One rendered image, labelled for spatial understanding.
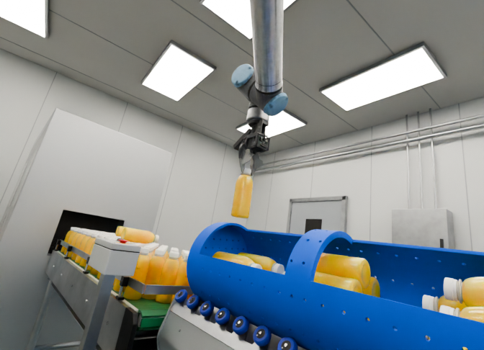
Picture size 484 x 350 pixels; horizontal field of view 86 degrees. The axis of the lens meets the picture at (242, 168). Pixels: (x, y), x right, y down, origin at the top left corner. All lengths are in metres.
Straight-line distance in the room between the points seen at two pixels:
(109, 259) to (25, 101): 4.48
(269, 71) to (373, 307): 0.63
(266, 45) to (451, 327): 0.69
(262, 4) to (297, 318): 0.72
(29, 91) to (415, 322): 5.31
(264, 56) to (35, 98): 4.77
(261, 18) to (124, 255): 0.84
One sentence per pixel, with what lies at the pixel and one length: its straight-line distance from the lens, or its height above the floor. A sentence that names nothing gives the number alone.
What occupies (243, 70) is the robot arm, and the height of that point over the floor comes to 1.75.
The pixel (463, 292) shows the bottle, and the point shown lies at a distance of 0.63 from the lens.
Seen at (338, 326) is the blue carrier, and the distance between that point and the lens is 0.59.
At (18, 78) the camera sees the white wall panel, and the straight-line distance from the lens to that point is 5.43.
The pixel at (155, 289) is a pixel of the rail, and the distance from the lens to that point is 1.04.
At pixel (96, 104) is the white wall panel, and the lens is 5.38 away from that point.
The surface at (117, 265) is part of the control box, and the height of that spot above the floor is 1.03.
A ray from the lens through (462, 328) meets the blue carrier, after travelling 0.52.
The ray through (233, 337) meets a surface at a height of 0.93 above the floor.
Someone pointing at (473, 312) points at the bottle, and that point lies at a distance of 0.58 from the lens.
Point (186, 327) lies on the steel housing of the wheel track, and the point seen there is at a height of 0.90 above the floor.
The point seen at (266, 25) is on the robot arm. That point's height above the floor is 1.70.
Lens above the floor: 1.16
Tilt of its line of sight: 17 degrees up
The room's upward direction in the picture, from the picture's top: 10 degrees clockwise
